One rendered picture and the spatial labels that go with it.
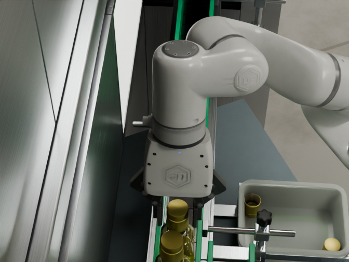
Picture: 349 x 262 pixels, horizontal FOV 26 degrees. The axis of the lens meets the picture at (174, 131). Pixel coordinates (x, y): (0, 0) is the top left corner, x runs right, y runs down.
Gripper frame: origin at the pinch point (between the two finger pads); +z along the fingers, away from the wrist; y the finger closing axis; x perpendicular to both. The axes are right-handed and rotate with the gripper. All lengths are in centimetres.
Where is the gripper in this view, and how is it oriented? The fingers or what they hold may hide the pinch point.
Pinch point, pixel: (177, 212)
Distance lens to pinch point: 117.4
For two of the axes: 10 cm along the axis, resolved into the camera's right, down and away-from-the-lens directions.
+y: 10.0, 0.4, -0.4
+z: -0.1, 8.2, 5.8
